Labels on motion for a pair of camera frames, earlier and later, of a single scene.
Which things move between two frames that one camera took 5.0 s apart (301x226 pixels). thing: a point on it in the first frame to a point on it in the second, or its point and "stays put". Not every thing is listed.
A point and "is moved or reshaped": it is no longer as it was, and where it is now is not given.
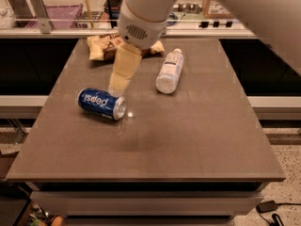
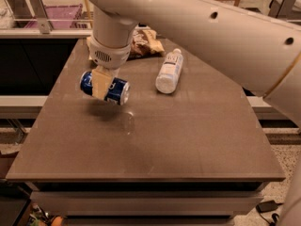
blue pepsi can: x=102 y=103 is moved or reshaped
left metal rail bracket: x=39 y=11 stays put
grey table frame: x=147 y=202 stays put
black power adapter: x=267 y=206 stays put
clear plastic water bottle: x=168 y=76 stays put
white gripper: x=138 y=30 to x=110 y=56
